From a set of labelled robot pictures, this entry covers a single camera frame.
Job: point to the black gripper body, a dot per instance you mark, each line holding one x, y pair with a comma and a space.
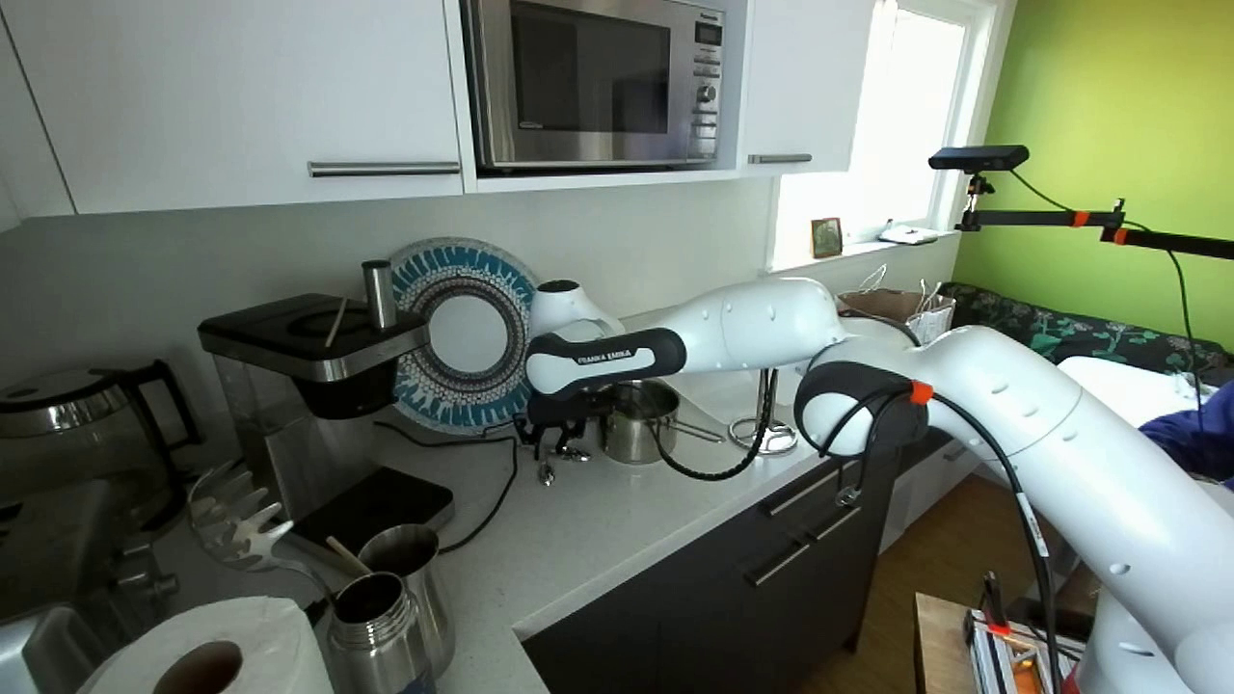
566, 410

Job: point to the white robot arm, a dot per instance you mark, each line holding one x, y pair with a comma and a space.
775, 328

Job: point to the small steel pot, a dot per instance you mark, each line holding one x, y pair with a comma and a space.
638, 420

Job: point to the blue white decorative plate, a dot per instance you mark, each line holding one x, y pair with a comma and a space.
463, 328

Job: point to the steel tumbler cup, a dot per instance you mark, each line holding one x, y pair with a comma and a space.
425, 581
371, 642

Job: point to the steel towel holder stand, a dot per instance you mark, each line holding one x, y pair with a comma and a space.
769, 438

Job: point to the black steel coffee maker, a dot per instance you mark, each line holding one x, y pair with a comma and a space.
309, 347

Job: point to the clear glass juicer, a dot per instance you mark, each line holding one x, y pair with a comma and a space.
233, 506

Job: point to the stainless steel microwave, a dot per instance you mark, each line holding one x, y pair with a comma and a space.
600, 81

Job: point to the white paper towel roll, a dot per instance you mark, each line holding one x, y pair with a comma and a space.
272, 642

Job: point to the white base cabinet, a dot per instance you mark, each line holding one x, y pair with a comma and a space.
926, 496

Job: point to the white object on sill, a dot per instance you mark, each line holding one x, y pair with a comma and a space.
911, 231

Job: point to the narrow white cabinet door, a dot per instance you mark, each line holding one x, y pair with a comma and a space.
803, 80

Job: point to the wide white cabinet door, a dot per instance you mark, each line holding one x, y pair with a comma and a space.
244, 89

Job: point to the dark patterned couch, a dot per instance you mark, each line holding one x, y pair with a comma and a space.
1105, 328

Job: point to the blue cloth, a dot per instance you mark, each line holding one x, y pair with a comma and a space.
1197, 429

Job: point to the small picture frame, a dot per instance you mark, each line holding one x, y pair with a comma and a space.
826, 238

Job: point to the black camera on stand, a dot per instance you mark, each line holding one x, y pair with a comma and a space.
978, 154

